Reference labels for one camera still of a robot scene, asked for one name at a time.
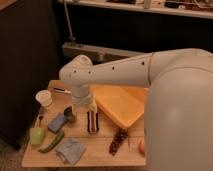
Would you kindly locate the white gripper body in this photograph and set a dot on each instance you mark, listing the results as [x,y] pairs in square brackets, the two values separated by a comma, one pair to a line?
[87,101]

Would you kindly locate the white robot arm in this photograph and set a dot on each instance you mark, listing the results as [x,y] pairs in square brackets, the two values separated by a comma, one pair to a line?
[178,115]

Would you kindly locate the small metal cup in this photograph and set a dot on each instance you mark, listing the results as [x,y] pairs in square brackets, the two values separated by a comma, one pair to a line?
[69,114]

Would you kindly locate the white paper cup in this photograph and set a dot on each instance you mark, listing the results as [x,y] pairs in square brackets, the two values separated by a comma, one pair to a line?
[44,97]

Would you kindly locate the green plastic cup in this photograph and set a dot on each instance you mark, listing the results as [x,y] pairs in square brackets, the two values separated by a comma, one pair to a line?
[36,135]

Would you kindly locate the white marker pen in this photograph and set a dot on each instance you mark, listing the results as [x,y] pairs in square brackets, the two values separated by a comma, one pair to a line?
[61,91]

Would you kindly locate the blue sponge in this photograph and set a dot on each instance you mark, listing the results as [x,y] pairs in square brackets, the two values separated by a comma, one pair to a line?
[57,123]

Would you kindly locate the green chili pepper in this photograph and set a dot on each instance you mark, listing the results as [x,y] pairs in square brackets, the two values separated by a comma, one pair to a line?
[54,143]

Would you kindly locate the small black spoon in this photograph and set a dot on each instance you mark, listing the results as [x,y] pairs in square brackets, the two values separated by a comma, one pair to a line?
[40,120]

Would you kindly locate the folded blue cloth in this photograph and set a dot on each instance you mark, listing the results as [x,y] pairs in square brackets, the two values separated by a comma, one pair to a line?
[71,151]

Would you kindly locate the orange fruit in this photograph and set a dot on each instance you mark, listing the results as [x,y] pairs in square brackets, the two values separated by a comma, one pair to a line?
[142,147]

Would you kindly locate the grey metal rail base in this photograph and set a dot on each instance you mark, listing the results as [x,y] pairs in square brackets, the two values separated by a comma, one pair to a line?
[96,53]

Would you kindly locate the white wall shelf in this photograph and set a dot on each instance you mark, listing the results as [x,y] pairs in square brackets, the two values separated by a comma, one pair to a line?
[139,8]

